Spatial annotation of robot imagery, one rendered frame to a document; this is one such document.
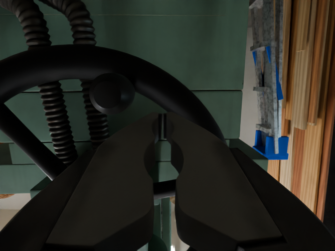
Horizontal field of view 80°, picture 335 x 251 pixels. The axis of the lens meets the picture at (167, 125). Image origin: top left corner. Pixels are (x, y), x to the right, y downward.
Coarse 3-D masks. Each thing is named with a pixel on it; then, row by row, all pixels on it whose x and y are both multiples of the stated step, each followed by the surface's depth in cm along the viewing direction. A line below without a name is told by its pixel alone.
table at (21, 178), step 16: (0, 144) 49; (240, 144) 47; (0, 160) 39; (256, 160) 38; (0, 176) 37; (16, 176) 37; (32, 176) 37; (160, 176) 38; (176, 176) 38; (0, 192) 38; (16, 192) 38; (32, 192) 28
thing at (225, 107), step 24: (24, 96) 34; (72, 96) 35; (144, 96) 35; (216, 96) 36; (240, 96) 36; (24, 120) 35; (72, 120) 35; (120, 120) 36; (216, 120) 36; (240, 120) 37
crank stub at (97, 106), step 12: (96, 84) 11; (108, 84) 11; (120, 84) 11; (132, 84) 13; (96, 96) 11; (108, 96) 11; (120, 96) 11; (132, 96) 12; (96, 108) 12; (108, 108) 11; (120, 108) 12
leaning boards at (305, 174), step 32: (288, 0) 153; (320, 0) 130; (288, 32) 157; (320, 32) 131; (288, 64) 175; (320, 64) 134; (288, 96) 170; (320, 96) 146; (288, 128) 191; (320, 128) 148; (288, 160) 195; (320, 160) 152; (320, 192) 156
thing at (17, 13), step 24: (0, 0) 21; (24, 0) 20; (48, 0) 21; (72, 0) 20; (24, 24) 20; (72, 24) 21; (48, 96) 22; (48, 120) 23; (96, 120) 23; (72, 144) 25; (96, 144) 24
